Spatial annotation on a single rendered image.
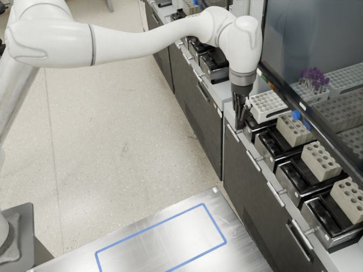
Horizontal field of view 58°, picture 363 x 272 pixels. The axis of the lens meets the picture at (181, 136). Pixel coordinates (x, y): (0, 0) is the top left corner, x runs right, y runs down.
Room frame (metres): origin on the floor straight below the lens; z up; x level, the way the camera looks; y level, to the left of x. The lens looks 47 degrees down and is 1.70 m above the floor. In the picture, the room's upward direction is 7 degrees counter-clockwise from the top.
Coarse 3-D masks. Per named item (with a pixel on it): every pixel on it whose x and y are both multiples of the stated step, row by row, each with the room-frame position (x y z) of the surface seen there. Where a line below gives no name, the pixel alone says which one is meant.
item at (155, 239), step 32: (160, 224) 0.47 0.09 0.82; (192, 224) 0.46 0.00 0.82; (224, 224) 0.45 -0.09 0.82; (64, 256) 0.41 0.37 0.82; (96, 256) 0.40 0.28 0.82; (128, 256) 0.39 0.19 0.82; (160, 256) 0.38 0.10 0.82; (192, 256) 0.37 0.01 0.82; (224, 256) 0.36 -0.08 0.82; (256, 256) 0.35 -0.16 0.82
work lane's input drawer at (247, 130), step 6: (252, 114) 0.88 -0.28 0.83; (246, 120) 0.86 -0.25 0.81; (252, 120) 0.85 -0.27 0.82; (270, 120) 0.84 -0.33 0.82; (276, 120) 0.85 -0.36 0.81; (228, 126) 0.90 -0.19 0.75; (246, 126) 0.85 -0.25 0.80; (252, 126) 0.82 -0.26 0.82; (258, 126) 0.83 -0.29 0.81; (264, 126) 0.83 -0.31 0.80; (234, 132) 0.86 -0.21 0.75; (240, 132) 0.87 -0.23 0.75; (246, 132) 0.84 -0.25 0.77; (252, 132) 0.81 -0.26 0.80; (258, 132) 0.82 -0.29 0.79; (252, 138) 0.81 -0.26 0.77
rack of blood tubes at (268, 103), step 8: (256, 96) 0.94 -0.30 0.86; (264, 96) 0.93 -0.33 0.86; (272, 96) 0.93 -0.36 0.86; (256, 104) 0.90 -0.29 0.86; (264, 104) 0.88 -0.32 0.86; (272, 104) 0.88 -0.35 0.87; (280, 104) 0.88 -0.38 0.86; (256, 112) 0.86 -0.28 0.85; (264, 112) 0.84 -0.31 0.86; (272, 112) 0.89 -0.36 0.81; (280, 112) 0.89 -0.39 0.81; (256, 120) 0.85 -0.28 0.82; (264, 120) 0.84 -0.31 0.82
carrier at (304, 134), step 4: (288, 112) 0.81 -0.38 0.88; (288, 116) 0.80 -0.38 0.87; (292, 120) 0.77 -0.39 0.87; (296, 120) 0.77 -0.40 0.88; (296, 124) 0.75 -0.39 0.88; (300, 128) 0.73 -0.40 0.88; (300, 132) 0.71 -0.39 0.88; (304, 132) 0.71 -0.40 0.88; (304, 136) 0.70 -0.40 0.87; (300, 140) 0.70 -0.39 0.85; (304, 140) 0.70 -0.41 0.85; (300, 144) 0.70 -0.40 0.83
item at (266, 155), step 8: (256, 136) 0.79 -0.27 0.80; (264, 136) 0.77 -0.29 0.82; (256, 144) 0.78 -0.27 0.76; (264, 144) 0.74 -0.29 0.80; (272, 144) 0.73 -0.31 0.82; (248, 152) 0.76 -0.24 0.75; (264, 152) 0.73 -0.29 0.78; (272, 152) 0.69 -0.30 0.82; (280, 152) 0.69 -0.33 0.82; (288, 152) 0.69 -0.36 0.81; (296, 152) 0.69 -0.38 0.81; (256, 160) 0.72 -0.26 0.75; (264, 160) 0.72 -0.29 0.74; (272, 160) 0.68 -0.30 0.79; (280, 160) 0.67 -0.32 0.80; (272, 168) 0.67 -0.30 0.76
